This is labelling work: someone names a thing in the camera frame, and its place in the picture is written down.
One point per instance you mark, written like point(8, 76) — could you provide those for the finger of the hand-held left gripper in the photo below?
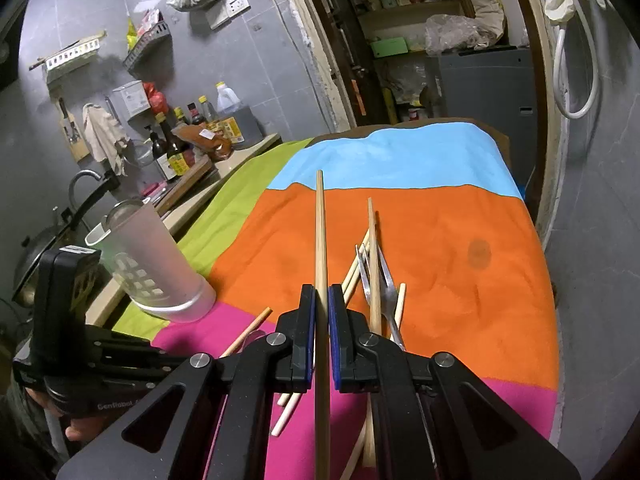
point(125, 344)
point(135, 374)

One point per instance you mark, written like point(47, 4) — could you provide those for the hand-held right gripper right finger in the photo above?
point(334, 340)

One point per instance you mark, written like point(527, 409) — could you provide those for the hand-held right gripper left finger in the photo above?
point(311, 320)

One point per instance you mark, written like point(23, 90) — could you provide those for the brown wooden chopstick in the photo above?
point(247, 332)
point(371, 240)
point(322, 240)

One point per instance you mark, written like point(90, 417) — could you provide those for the white plastic utensil holder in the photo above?
point(150, 265)

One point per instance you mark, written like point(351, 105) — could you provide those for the person's left hand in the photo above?
point(82, 427)

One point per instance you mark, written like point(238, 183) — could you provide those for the dark wok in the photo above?
point(35, 260)

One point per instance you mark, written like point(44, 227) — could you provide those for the metal faucet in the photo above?
point(85, 185)

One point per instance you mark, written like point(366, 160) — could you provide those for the colourful striped blanket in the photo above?
point(425, 240)

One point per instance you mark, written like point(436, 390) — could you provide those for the wooden knife holder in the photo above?
point(72, 130)

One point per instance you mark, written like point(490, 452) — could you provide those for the beige hanging rag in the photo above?
point(102, 135)

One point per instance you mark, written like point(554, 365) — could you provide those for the wooden cutting board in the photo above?
point(185, 185)

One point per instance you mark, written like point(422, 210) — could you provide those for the small dark sauce bottle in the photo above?
point(159, 147)

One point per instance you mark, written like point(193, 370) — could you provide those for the large dark sauce bottle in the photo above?
point(175, 157)

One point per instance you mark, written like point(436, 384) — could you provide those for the brown food packet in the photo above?
point(205, 140)

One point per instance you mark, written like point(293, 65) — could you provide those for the clear oil jug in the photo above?
point(240, 120)

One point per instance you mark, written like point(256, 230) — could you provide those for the red plastic bag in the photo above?
point(156, 100)

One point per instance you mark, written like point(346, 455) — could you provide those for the green box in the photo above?
point(391, 47)

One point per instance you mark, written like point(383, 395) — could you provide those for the crumpled clear plastic bag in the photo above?
point(455, 32)

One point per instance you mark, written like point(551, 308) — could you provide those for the cream cloth bag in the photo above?
point(485, 5)

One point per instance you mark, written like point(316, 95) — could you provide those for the white wall rack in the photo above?
point(70, 57)

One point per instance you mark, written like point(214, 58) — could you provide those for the grey wall basket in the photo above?
point(147, 47)

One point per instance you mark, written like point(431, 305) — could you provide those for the white wall socket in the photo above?
point(231, 6)

